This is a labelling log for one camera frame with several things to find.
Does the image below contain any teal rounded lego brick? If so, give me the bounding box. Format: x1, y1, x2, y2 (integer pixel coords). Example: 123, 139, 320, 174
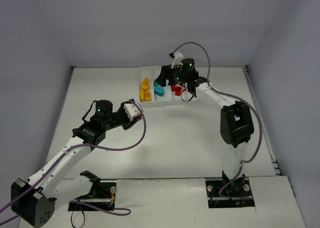
154, 86, 165, 97

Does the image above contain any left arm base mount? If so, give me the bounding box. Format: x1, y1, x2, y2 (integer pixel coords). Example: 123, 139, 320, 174
73, 170, 117, 211

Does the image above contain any white divided sorting tray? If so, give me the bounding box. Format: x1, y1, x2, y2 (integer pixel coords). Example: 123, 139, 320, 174
138, 66, 197, 108

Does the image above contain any yellow curved lego brick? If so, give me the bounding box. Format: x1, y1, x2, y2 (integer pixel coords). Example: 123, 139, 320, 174
144, 91, 152, 102

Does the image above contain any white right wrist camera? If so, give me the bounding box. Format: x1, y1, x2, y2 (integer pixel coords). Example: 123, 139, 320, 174
171, 51, 184, 69

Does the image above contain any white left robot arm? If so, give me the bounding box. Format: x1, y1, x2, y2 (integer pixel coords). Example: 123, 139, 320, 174
9, 99, 146, 227

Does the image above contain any red curved lego brick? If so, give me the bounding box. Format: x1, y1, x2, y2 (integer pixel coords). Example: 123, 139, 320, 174
174, 86, 182, 96

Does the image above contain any long yellow lego brick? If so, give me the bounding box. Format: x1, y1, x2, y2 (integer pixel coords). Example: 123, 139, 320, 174
139, 89, 146, 102

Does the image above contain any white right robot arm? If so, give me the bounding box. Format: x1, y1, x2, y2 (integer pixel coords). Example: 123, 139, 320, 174
155, 58, 254, 180

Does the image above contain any yellow rounded lego brick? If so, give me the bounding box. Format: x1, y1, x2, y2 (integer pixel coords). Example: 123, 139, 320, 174
141, 81, 149, 92

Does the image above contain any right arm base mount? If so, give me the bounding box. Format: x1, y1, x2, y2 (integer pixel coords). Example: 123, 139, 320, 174
205, 174, 255, 208

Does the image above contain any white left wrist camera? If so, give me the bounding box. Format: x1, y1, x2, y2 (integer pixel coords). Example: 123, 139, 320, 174
123, 103, 141, 121

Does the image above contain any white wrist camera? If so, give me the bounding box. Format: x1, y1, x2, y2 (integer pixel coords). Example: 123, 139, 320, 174
123, 103, 141, 121
171, 51, 184, 69

